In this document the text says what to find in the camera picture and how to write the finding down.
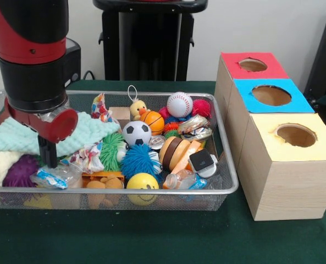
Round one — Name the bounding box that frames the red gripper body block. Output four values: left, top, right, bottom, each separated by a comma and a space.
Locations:
4, 97, 79, 144

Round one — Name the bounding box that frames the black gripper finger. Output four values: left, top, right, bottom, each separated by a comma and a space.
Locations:
37, 134, 48, 166
46, 141, 58, 169

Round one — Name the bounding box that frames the mint green knitted cloth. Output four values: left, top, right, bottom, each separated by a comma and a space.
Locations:
0, 111, 121, 157

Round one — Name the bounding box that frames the wooden box with three holes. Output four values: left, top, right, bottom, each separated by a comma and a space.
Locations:
214, 52, 326, 222

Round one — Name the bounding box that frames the purple spiky ball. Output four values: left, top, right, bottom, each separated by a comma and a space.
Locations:
2, 154, 40, 188

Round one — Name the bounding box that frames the black and white soccer ball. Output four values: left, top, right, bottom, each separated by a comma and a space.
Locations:
122, 120, 152, 146

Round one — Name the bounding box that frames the yellow duck plush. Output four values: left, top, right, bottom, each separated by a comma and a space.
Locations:
127, 85, 150, 121

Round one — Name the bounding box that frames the blue fuzzy puffer ball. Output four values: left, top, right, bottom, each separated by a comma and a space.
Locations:
120, 143, 163, 181

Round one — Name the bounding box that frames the small orange basketball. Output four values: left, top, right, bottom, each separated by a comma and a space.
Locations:
140, 110, 165, 135

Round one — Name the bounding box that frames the yellow smiley ball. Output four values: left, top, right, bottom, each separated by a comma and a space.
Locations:
126, 173, 160, 206

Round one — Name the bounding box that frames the toy hamburger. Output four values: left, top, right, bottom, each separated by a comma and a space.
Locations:
159, 136, 191, 171

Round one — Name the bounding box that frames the white baseball with red stitching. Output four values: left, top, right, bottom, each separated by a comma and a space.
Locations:
167, 92, 194, 118

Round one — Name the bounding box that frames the black cable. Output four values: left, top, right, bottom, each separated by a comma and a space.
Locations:
81, 70, 97, 81

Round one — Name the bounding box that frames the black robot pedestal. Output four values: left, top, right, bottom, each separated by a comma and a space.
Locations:
92, 0, 209, 81

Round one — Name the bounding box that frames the wire mesh bin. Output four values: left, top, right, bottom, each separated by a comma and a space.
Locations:
0, 89, 239, 212

